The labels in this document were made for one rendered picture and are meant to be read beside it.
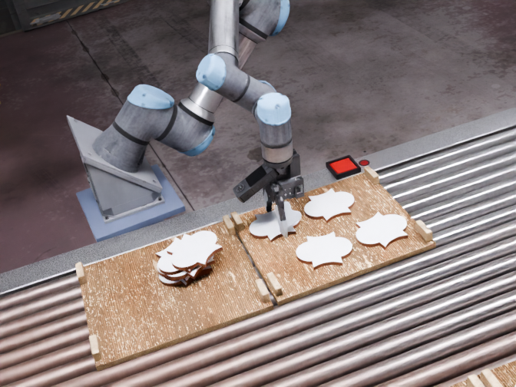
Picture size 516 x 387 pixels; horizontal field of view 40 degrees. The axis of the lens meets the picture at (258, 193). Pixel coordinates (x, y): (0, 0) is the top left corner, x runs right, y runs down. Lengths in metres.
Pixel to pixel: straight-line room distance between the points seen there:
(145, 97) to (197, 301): 0.62
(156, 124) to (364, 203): 0.62
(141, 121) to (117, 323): 0.60
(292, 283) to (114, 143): 0.68
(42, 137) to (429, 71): 2.41
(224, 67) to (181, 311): 0.57
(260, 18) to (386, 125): 2.08
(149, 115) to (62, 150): 2.38
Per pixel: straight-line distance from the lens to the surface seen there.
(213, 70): 1.65
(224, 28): 1.78
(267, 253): 1.75
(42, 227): 3.74
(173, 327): 1.62
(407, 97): 4.23
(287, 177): 1.74
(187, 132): 2.03
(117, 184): 2.04
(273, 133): 1.64
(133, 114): 1.99
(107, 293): 1.76
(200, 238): 1.72
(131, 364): 1.61
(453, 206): 1.89
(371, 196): 1.89
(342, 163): 2.03
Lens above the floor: 2.07
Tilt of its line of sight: 36 degrees down
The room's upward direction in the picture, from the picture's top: 10 degrees counter-clockwise
